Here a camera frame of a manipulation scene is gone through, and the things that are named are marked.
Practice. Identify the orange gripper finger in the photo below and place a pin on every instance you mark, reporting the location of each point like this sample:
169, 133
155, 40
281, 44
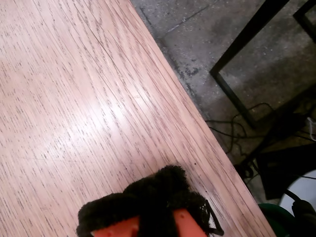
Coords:
180, 192
108, 212

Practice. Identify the black zip tie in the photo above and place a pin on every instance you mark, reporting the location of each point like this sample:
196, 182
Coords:
216, 219

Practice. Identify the green plastic object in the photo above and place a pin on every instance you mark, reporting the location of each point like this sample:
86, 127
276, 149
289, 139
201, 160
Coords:
274, 217

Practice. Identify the white round table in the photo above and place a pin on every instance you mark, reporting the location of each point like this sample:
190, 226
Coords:
306, 187

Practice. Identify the black power adapter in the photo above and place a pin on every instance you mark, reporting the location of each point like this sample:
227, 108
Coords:
288, 123

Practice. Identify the large black metal leg frame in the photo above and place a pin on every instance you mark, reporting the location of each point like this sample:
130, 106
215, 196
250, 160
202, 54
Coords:
245, 37

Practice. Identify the small black metal leg frame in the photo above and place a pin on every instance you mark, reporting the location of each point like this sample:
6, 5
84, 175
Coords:
306, 22

